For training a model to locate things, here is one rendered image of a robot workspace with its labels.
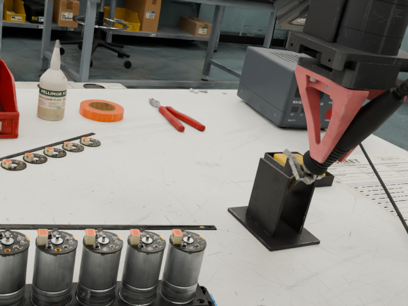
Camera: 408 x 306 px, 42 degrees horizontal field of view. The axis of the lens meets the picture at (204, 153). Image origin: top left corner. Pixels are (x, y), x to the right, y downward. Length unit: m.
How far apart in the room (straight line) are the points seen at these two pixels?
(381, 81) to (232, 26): 5.70
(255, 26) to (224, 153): 5.66
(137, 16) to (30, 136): 4.45
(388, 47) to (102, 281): 0.26
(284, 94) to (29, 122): 0.37
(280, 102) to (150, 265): 0.52
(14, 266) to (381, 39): 0.30
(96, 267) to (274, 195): 0.22
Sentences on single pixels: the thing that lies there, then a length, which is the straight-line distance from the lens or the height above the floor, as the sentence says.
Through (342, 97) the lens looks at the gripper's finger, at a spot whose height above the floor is 0.91.
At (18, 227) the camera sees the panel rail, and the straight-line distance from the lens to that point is 0.35.
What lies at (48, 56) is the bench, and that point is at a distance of 3.47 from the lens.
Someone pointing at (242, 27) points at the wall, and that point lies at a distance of 6.20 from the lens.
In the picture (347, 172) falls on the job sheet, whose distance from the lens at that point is 0.74.
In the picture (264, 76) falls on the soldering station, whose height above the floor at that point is 0.81.
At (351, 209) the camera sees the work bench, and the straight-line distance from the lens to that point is 0.63.
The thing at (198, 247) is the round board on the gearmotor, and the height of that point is 0.81.
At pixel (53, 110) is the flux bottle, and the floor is 0.76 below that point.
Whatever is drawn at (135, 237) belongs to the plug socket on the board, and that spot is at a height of 0.82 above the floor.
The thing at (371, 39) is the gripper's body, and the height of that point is 0.95.
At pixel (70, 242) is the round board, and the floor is 0.81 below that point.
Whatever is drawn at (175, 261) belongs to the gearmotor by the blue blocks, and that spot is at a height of 0.80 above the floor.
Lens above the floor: 1.00
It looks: 21 degrees down
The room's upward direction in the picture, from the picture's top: 12 degrees clockwise
